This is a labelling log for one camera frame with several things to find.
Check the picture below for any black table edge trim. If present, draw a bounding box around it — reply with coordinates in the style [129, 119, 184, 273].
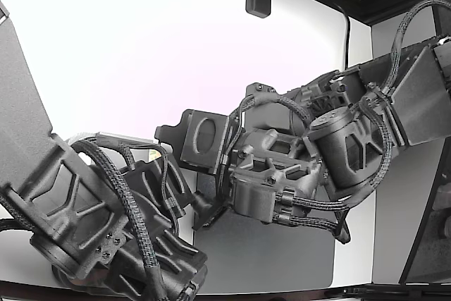
[0, 278, 451, 301]

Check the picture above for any braided black cable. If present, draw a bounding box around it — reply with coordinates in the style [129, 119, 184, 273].
[237, 94, 313, 129]
[68, 138, 166, 301]
[274, 117, 392, 245]
[389, 0, 451, 97]

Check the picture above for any thin smooth black cable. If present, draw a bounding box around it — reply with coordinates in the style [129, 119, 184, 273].
[330, 1, 352, 71]

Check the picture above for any grey rounded rectangular mat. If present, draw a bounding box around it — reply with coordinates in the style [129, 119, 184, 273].
[192, 170, 336, 288]

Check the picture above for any dark mesh enclosure panel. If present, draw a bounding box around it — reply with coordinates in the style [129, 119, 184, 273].
[400, 138, 451, 285]

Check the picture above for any thin black wire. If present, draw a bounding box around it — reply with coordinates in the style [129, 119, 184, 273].
[149, 144, 187, 219]

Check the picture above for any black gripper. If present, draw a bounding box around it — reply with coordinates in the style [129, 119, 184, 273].
[154, 108, 233, 176]
[123, 153, 195, 218]

